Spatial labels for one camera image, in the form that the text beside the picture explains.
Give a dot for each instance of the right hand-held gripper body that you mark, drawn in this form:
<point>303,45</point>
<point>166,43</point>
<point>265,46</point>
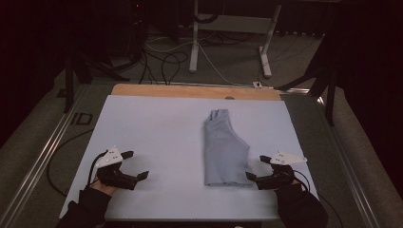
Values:
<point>286,158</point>

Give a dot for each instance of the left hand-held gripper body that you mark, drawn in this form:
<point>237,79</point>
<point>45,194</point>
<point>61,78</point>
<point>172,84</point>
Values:
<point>109,161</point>

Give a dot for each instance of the grey tank top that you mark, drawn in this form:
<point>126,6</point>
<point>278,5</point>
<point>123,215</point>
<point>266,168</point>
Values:
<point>225,152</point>

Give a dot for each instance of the person's right hand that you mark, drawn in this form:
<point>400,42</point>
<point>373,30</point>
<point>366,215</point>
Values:
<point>296,182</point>

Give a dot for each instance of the person's left hand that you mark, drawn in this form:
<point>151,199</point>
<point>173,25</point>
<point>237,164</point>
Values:
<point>106,189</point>

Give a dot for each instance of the white table mat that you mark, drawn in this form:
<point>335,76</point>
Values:
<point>152,133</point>

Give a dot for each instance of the round table grommet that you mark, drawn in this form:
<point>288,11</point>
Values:
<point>229,98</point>

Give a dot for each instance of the black stand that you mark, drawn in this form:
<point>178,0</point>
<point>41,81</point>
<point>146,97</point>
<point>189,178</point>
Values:
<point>330,101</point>
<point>68,85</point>

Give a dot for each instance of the small white plug box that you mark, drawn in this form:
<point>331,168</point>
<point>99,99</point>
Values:
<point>257,84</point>

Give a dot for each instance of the wooden table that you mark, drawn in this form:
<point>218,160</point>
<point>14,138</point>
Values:
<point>190,91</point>

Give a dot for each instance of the dark computer tower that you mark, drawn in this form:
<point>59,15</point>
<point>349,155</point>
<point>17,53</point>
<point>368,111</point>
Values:
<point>130,28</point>

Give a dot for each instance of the metal floor rail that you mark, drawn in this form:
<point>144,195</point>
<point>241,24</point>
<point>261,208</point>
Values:
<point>41,161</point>
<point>348,171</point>

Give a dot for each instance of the white metal desk frame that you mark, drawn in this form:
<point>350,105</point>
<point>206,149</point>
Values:
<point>234,23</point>

